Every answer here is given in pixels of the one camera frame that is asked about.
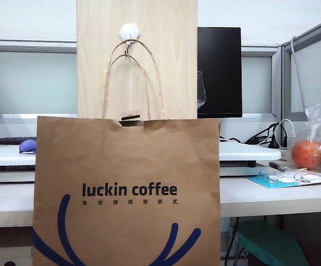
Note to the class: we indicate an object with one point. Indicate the brown luckin coffee paper bag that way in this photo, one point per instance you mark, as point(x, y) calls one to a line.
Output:
point(127, 171)

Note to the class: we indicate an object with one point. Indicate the blue hook packaging card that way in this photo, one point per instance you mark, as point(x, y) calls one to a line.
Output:
point(268, 181)

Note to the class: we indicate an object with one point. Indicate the clear plastic bag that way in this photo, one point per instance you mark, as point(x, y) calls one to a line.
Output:
point(319, 116)

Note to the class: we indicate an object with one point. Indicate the clear wine glass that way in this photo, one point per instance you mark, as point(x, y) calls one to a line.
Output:
point(201, 91)

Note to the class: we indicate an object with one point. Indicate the light wooden board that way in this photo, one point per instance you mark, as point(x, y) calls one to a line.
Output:
point(171, 55)

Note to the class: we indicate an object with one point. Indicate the black computer monitor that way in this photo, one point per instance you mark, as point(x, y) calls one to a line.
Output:
point(221, 72)

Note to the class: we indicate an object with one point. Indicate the black pen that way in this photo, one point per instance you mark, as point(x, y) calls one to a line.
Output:
point(276, 165)

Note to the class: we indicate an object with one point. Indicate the dark blue cloth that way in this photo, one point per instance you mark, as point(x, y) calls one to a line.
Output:
point(28, 146)

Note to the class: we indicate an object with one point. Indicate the orange ball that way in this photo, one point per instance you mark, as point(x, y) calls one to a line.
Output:
point(306, 153)

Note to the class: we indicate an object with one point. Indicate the green plastic stool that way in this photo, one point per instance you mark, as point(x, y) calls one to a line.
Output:
point(268, 243)

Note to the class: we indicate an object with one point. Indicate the black keyboard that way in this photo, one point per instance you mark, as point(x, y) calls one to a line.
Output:
point(5, 140)

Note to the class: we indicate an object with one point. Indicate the white adhesive wall hook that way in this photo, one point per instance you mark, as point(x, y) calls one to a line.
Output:
point(129, 31)

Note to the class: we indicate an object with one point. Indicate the grey office partition frame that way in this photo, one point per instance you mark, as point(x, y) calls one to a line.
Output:
point(285, 83)

